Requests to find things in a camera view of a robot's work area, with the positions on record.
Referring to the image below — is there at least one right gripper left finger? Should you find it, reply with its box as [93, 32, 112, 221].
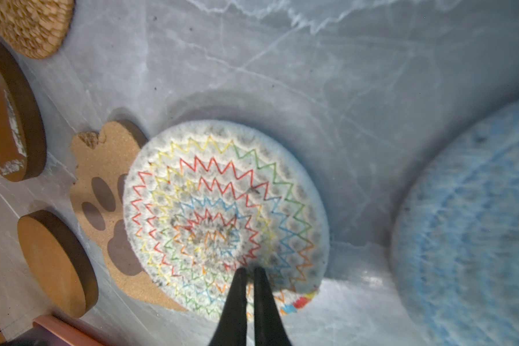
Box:
[208, 268, 247, 346]

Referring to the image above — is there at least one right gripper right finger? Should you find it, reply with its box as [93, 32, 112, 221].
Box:
[254, 267, 291, 346]

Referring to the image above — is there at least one white rainbow stitched coaster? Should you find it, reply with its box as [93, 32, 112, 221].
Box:
[123, 120, 330, 321]

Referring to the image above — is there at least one matte brown wooden coaster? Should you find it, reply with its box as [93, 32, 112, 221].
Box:
[17, 210, 99, 318]

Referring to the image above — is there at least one cork paw print coaster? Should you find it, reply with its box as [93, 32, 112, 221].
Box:
[70, 120, 183, 311]

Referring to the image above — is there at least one glossy dark wooden coaster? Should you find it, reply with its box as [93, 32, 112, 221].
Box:
[0, 43, 47, 182]

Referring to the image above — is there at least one woven rattan round coaster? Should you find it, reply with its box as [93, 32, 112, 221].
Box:
[0, 0, 76, 59]

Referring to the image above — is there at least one light blue woven coaster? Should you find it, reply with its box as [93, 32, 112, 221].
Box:
[390, 100, 519, 345]

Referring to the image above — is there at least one pink rectangular tray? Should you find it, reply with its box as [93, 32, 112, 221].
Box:
[33, 314, 103, 346]

